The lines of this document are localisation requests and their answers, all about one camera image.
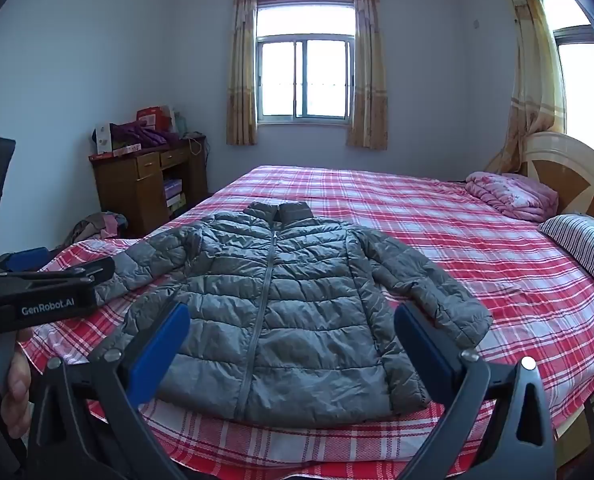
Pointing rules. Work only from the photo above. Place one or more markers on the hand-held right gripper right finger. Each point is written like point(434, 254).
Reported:
point(422, 350)

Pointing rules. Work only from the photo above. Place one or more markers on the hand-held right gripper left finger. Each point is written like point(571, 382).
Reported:
point(158, 350)

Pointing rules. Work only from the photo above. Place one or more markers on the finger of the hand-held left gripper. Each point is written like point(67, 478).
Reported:
point(72, 272)
point(24, 260)

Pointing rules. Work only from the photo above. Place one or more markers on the grey puffer jacket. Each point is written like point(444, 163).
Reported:
point(302, 310)

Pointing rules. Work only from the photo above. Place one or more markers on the pile of clothes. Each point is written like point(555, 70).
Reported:
point(97, 227)

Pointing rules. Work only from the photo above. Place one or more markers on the person's left hand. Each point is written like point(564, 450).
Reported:
point(18, 385)

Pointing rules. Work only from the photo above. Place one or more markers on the red plaid bed sheet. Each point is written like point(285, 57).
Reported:
point(452, 240)

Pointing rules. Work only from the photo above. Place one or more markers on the brown wooden desk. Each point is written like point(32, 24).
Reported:
point(147, 185)

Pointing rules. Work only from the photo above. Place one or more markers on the stack of boxes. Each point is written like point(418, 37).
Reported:
point(173, 196)

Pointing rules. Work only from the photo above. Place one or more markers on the flat pink box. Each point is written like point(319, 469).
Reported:
point(119, 151)

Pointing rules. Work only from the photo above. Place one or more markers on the white printed box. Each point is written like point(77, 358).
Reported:
point(103, 139)

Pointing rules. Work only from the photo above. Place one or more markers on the purple cloth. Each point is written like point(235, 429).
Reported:
point(139, 134)

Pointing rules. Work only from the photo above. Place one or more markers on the red cardboard box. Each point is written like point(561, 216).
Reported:
point(153, 116)

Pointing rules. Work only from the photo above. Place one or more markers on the pink folded quilt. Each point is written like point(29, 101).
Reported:
point(512, 195)

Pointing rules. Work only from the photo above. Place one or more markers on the pale plastic bag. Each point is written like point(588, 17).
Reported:
point(181, 122)

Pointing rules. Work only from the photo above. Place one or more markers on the striped pillow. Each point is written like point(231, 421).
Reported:
point(584, 245)

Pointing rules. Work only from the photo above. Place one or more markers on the wooden bed headboard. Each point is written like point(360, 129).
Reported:
point(572, 175)

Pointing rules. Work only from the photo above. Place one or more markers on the short yellow patterned curtain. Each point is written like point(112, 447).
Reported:
point(242, 70)
point(369, 70)

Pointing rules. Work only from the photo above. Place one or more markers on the sliding glass window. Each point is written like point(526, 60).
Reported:
point(304, 77)

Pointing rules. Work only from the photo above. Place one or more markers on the long yellow patterned curtain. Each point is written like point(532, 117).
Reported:
point(532, 70)

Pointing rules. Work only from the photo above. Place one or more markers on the tall glass window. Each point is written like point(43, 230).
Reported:
point(582, 75)

